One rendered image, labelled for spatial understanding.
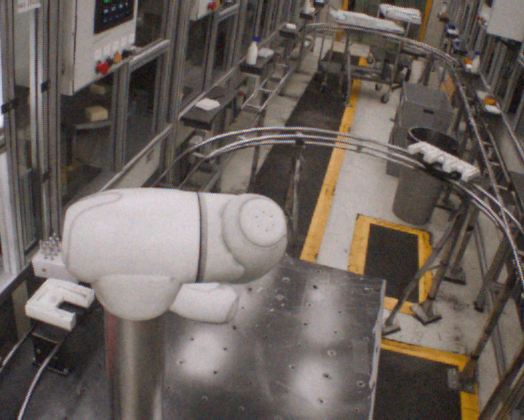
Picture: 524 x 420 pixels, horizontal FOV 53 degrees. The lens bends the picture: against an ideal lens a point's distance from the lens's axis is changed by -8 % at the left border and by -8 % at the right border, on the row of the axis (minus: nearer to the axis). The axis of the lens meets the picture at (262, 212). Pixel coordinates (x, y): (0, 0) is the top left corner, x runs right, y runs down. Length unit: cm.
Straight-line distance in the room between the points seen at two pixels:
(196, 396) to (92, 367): 31
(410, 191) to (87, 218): 339
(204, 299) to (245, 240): 59
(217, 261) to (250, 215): 8
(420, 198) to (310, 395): 255
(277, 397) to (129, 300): 92
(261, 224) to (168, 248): 13
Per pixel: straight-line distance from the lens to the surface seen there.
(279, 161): 453
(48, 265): 147
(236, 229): 75
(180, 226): 76
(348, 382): 176
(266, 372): 172
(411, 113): 459
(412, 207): 406
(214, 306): 133
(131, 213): 76
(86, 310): 164
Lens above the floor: 191
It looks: 30 degrees down
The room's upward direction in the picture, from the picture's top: 10 degrees clockwise
